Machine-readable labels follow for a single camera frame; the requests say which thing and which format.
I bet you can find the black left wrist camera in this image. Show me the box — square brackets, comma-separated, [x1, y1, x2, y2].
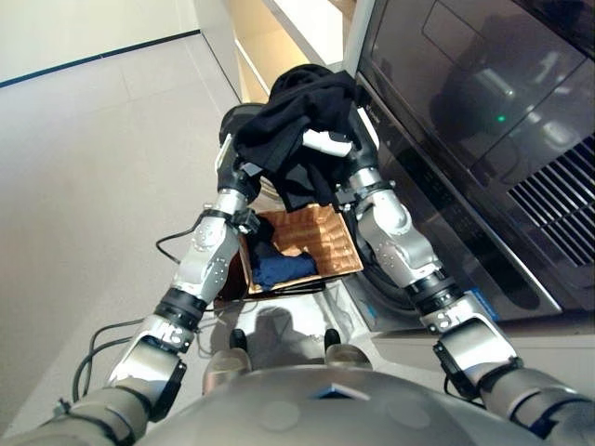
[234, 208, 262, 237]

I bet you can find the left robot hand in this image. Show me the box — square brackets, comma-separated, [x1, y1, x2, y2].
[214, 134, 264, 203]

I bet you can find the white shelf cabinet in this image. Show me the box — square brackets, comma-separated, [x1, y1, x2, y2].
[222, 0, 369, 107]

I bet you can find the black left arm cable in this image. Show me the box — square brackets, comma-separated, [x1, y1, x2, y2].
[72, 217, 243, 413]

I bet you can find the black sweater with orange cuffs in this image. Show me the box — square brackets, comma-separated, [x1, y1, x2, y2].
[235, 64, 368, 213]

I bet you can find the dark brown glossy stand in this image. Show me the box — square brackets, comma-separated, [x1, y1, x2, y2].
[213, 239, 326, 308]

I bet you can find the brown wicker laundry basket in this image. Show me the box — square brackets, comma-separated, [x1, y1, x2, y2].
[239, 203, 364, 296]

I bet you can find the grey robot torso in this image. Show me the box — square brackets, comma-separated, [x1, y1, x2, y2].
[134, 364, 577, 446]

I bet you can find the white label with blue header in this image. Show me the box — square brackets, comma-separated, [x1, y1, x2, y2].
[468, 288, 502, 322]

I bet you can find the silver raised machine platform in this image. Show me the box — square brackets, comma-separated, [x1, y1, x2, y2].
[323, 281, 595, 373]

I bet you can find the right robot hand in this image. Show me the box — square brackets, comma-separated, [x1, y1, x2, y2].
[301, 128, 380, 185]

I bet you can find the blue garment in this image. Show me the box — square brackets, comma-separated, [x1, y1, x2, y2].
[253, 252, 320, 288]

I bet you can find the small black garment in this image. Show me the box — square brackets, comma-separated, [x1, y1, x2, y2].
[253, 216, 281, 257]

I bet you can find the left silver robot leg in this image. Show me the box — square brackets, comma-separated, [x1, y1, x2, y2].
[201, 327, 255, 397]

